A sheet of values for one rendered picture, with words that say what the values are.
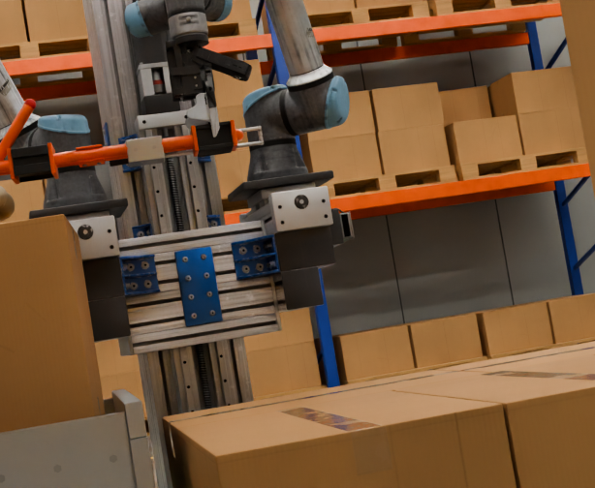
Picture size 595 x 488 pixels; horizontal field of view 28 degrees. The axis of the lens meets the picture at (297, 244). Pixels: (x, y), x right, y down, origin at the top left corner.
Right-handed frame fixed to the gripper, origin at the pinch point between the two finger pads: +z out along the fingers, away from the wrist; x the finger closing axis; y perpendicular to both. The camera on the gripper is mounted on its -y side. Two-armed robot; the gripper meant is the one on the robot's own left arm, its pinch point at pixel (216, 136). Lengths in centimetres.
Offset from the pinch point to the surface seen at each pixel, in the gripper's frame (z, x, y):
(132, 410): 49, 33, 23
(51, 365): 39, 20, 36
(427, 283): 16, -876, -243
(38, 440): 51, 34, 39
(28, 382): 42, 20, 41
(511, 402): 54, 74, -28
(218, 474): 57, 77, 13
